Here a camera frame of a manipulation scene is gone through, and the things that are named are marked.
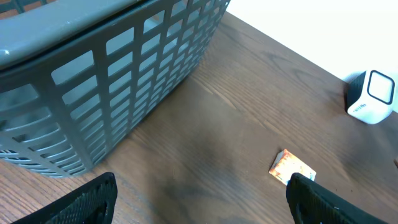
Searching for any white barcode scanner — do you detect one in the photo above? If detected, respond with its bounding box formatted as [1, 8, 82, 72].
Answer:
[346, 70, 396, 124]

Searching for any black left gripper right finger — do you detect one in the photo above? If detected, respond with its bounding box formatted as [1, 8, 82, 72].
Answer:
[286, 172, 383, 224]

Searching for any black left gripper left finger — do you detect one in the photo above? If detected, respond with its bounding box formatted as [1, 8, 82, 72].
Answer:
[13, 172, 118, 224]

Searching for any orange snack packet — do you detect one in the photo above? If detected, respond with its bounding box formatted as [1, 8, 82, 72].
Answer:
[269, 149, 317, 185]

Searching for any grey plastic basket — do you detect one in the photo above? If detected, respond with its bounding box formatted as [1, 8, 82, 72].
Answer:
[1, 0, 229, 178]

